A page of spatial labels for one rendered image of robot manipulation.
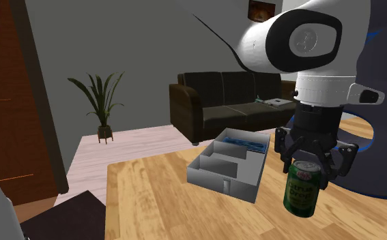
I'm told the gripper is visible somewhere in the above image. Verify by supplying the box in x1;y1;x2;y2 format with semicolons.
274;102;360;191

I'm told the green soda can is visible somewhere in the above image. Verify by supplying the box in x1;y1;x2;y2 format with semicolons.
283;160;322;219

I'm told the blue flat item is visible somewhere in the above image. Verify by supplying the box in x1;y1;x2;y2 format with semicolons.
221;136;268;154

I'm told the large dark blue sculpture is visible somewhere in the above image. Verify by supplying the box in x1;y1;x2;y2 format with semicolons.
284;0;387;201

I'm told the grey divided organizer box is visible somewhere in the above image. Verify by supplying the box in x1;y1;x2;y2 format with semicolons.
186;127;272;204

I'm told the dark brown sofa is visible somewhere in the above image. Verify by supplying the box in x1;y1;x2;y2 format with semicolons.
169;71;298;146

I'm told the potted green plant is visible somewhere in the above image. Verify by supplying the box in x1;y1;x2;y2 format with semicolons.
67;71;126;145

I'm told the brown wooden door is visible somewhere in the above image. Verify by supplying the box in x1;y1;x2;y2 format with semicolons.
0;0;70;207

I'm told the orange wall picture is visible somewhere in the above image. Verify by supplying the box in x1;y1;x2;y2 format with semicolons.
248;0;277;23

